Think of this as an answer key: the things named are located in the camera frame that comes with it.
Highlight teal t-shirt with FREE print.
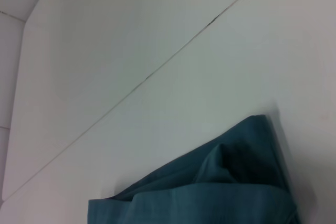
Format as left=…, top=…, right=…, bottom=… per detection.
left=88, top=114, right=302, bottom=224

